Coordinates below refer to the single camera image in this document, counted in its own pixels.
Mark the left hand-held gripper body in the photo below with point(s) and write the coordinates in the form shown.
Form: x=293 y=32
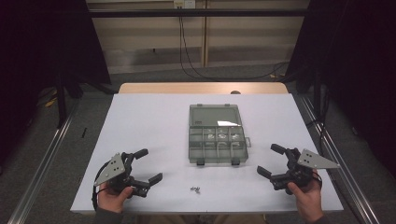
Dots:
x=113 y=169

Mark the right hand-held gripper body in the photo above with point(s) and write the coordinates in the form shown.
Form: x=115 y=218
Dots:
x=314 y=160

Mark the grey transparent compartment box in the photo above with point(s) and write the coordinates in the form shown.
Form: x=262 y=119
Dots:
x=218 y=146

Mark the person's left hand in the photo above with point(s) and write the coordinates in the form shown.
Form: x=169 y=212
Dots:
x=110 y=200

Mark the person's right hand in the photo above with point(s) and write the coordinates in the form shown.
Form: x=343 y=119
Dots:
x=309 y=202

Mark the bent metal hook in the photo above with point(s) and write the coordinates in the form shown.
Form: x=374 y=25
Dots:
x=237 y=143

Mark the small metal screws cluster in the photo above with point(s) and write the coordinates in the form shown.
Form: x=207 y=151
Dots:
x=195 y=189

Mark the small metal fitting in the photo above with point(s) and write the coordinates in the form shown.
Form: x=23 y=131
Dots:
x=222 y=136
x=236 y=136
x=211 y=136

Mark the small black floor object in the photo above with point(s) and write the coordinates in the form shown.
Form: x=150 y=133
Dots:
x=84 y=132

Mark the black metal stand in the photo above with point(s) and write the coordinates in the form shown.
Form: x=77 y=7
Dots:
x=61 y=102

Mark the wooden table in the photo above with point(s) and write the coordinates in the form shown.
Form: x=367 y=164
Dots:
x=202 y=87

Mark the black curtain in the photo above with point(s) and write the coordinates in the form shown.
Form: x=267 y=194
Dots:
x=358 y=77
x=37 y=62

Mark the aluminium floor rail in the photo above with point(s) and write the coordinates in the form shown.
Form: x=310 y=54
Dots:
x=339 y=161
x=43 y=161

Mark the wooden wall post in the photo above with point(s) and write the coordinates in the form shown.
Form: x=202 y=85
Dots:
x=205 y=40

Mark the wall power outlet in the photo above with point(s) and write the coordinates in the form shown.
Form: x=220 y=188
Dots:
x=184 y=3

